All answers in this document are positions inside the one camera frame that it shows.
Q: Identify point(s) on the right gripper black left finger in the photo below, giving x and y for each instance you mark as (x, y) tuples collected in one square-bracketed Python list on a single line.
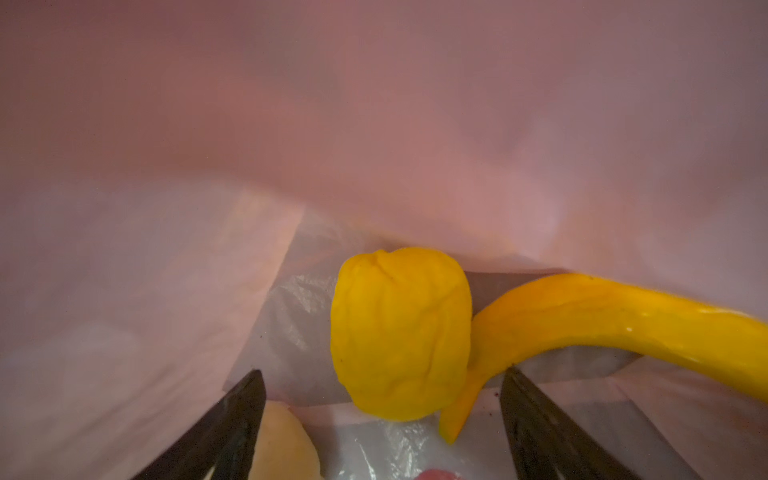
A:
[(221, 444)]

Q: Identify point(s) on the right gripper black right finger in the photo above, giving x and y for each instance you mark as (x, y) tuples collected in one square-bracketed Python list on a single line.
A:
[(545, 443)]

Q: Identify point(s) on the beige fake potato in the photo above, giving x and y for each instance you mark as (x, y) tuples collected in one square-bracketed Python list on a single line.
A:
[(283, 449)]

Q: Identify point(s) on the yellow fake banana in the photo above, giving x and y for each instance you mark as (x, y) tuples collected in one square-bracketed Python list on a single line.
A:
[(572, 309)]

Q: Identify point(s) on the yellow fake lemon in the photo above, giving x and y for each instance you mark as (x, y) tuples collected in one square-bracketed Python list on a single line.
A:
[(400, 325)]

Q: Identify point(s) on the pink plastic bag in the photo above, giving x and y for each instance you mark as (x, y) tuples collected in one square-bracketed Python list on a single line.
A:
[(181, 181)]

